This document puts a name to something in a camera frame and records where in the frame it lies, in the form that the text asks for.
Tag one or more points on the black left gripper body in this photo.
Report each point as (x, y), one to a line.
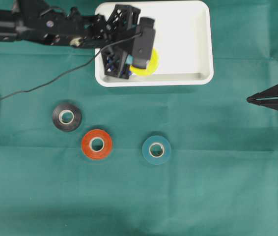
(99, 31)

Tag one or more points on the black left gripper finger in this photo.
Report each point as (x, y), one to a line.
(114, 62)

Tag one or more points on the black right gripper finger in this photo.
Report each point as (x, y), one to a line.
(269, 103)
(268, 93)

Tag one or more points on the yellow tape roll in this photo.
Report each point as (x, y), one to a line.
(152, 65)

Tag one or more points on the black tape roll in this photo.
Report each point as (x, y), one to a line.
(66, 117)

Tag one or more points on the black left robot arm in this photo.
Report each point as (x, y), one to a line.
(38, 22)

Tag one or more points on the white plastic case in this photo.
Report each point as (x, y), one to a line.
(183, 43)

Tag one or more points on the red tape roll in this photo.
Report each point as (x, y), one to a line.
(96, 144)

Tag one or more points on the green tape roll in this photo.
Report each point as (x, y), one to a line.
(156, 150)

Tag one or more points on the green table cloth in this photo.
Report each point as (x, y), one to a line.
(222, 176)

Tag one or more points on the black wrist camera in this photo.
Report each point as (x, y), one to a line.
(142, 46)

